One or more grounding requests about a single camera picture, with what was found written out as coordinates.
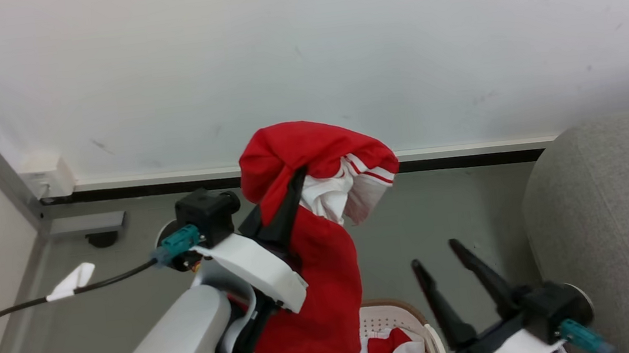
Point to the grey fabric sofa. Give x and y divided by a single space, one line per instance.
622 224

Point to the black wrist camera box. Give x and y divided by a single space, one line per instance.
206 212
548 307

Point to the white perforated laundry basket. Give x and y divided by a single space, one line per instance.
381 318

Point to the black round frame foot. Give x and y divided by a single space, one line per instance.
102 239

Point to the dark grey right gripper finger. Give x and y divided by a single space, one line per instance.
489 278
441 304

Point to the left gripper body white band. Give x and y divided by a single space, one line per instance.
260 271

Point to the grey metal frame post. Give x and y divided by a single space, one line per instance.
0 171

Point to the black and white baseboard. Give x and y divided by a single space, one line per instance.
144 187

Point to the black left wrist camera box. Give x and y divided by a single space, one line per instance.
206 212

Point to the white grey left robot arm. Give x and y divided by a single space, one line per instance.
174 346

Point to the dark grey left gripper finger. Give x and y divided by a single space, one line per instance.
288 209

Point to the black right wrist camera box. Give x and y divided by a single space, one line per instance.
548 307

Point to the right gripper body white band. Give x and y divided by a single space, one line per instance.
506 350

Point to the red garment with white stripes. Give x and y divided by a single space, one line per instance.
326 281

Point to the white wall socket box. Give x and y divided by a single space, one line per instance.
51 177

